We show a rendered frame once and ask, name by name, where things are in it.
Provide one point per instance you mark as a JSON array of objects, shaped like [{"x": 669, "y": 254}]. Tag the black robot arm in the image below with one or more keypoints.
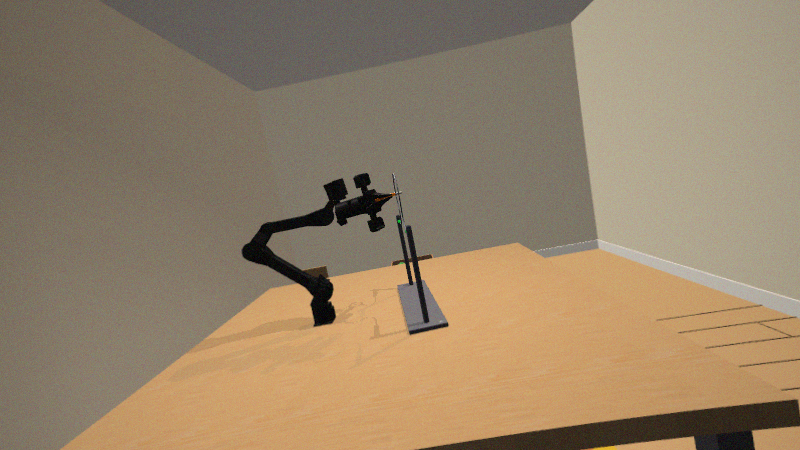
[{"x": 320, "y": 287}]

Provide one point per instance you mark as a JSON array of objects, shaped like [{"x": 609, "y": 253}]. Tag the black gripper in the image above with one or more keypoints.
[{"x": 363, "y": 204}]

